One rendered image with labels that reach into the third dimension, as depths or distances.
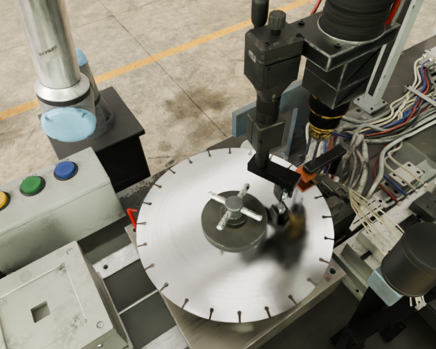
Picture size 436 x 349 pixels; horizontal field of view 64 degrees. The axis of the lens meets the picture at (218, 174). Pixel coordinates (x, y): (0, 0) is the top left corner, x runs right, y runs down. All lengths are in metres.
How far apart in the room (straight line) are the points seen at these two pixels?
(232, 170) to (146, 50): 2.23
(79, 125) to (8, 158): 1.47
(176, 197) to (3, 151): 1.82
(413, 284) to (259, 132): 0.26
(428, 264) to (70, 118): 0.71
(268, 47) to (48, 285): 0.51
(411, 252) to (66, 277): 0.52
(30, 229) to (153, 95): 1.70
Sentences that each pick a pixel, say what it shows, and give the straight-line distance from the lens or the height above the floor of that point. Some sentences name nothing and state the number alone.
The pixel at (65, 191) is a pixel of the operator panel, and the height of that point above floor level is 0.90.
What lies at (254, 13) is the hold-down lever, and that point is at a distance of 0.44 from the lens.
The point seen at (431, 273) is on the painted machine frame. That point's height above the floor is 1.11.
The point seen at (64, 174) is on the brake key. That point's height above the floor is 0.91.
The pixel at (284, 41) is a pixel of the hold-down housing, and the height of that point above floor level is 1.25.
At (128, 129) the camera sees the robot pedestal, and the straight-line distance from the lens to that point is 1.06.
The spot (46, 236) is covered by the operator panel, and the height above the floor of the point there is 0.82.
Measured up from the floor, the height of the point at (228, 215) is 1.00.
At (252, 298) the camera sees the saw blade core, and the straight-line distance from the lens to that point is 0.54.
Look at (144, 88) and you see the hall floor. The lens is 2.44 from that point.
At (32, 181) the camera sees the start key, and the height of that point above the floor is 0.91.
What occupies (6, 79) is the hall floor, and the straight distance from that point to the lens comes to 2.93.
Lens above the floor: 1.46
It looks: 52 degrees down
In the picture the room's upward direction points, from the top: 3 degrees counter-clockwise
